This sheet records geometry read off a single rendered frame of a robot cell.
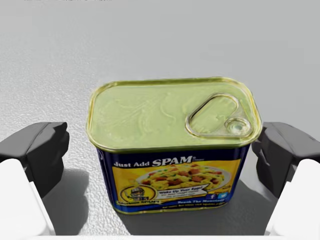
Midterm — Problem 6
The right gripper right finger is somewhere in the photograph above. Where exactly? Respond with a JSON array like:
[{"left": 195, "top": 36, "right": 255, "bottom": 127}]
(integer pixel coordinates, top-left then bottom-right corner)
[{"left": 251, "top": 121, "right": 320, "bottom": 236}]

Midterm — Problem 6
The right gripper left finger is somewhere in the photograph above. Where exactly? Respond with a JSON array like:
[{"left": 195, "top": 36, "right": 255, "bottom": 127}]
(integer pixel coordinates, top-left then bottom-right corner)
[{"left": 0, "top": 121, "right": 70, "bottom": 236}]

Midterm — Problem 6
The green and blue rectangular can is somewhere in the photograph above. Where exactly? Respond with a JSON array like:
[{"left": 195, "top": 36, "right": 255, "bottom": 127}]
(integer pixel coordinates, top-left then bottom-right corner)
[{"left": 85, "top": 76, "right": 263, "bottom": 215}]

